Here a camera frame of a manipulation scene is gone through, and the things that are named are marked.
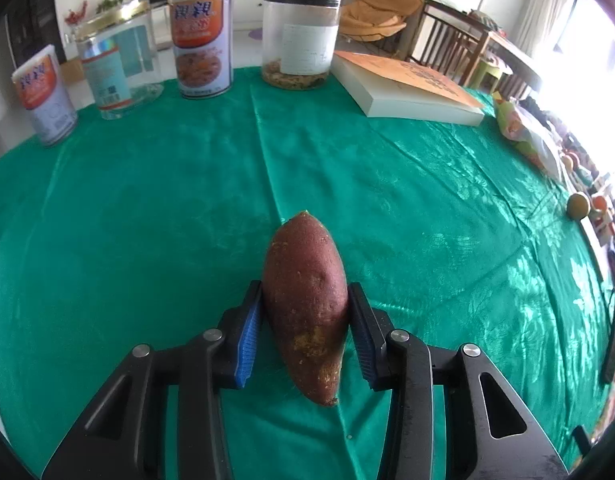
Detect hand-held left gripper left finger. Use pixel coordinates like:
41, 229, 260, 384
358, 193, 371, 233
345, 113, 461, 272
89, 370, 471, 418
42, 281, 264, 480

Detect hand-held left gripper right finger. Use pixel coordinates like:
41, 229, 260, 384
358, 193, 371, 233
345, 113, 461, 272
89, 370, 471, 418
347, 282, 571, 480

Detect rounded sweet potato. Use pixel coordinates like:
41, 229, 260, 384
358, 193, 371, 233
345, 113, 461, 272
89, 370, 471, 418
262, 210, 349, 407

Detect green tablecloth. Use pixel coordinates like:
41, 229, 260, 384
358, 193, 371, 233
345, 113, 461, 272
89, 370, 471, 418
0, 66, 615, 480

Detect green-brown pear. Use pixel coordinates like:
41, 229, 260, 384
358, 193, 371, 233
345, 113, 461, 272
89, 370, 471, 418
566, 192, 591, 220

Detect white book orange cover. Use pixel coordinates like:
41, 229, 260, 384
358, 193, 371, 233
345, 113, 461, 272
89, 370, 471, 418
331, 50, 485, 127

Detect white plastic bag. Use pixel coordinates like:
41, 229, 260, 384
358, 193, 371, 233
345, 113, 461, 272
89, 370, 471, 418
492, 92, 568, 181

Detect white orange-label can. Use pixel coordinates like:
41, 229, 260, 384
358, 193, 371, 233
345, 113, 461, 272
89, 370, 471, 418
12, 44, 79, 147
168, 0, 235, 100

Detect clear jar gold lid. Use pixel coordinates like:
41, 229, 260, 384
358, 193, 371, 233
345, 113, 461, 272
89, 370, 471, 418
74, 0, 164, 121

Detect clear jar black lid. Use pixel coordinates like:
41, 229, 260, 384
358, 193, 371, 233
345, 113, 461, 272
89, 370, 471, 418
261, 0, 343, 91

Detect wooden slatted chair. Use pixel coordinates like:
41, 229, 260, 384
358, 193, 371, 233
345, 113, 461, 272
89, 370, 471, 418
410, 0, 491, 78

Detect cardboard box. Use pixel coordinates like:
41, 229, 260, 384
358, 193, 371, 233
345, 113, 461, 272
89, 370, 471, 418
60, 57, 85, 86

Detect wooden table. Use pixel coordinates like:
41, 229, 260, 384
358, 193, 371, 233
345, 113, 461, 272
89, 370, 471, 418
460, 30, 543, 98

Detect orange lounge chair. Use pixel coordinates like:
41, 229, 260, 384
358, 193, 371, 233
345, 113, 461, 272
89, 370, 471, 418
340, 0, 424, 46

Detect red flowers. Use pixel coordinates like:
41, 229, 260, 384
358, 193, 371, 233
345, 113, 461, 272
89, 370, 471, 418
64, 1, 89, 28

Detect white curtain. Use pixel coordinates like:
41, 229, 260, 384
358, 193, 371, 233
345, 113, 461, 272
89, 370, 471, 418
512, 0, 578, 56

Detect black display cabinet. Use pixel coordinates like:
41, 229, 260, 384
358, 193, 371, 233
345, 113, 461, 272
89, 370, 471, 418
4, 0, 68, 63

